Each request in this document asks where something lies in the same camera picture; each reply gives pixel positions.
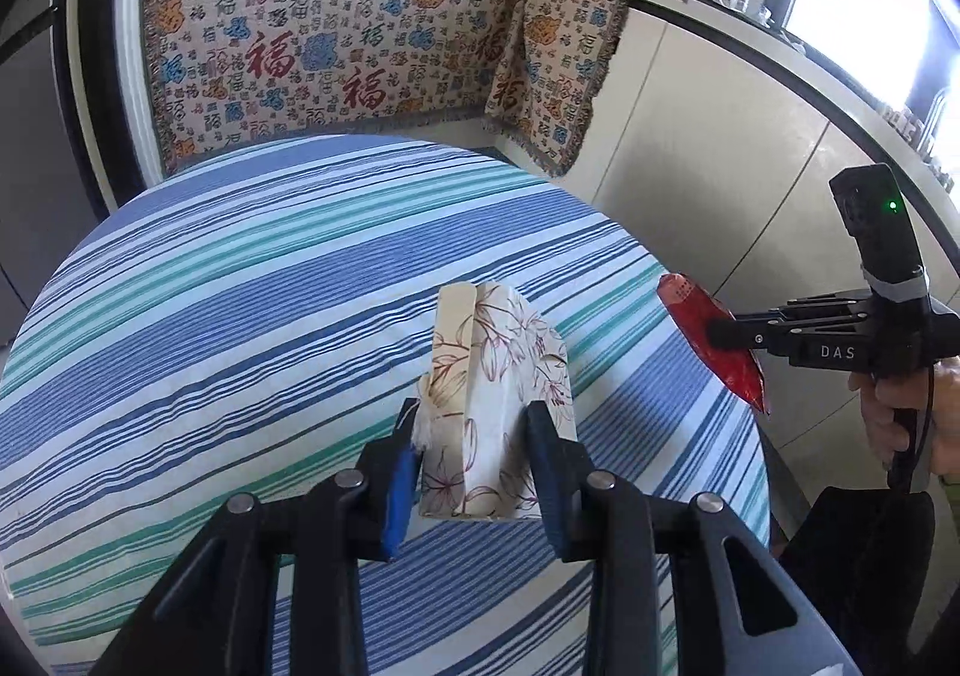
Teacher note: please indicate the blue striped tablecloth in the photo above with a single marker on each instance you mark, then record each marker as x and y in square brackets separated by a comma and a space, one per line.
[253, 322]

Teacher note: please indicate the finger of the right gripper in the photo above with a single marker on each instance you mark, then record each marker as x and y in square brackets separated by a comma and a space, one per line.
[824, 310]
[839, 344]

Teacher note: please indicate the patterned fu character cloth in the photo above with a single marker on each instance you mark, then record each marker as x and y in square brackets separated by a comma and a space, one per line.
[224, 73]

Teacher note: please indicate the long red snack packet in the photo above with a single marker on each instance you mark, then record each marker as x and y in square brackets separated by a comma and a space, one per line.
[704, 324]

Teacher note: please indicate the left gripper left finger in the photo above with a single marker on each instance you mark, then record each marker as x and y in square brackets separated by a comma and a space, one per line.
[360, 514]

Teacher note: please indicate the grey multi-door refrigerator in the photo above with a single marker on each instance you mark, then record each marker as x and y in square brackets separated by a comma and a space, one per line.
[50, 197]

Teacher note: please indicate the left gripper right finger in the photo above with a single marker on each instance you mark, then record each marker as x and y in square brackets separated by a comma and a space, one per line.
[592, 515]

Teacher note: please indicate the floral paper tissue pack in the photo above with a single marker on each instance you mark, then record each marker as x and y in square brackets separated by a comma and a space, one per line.
[492, 355]

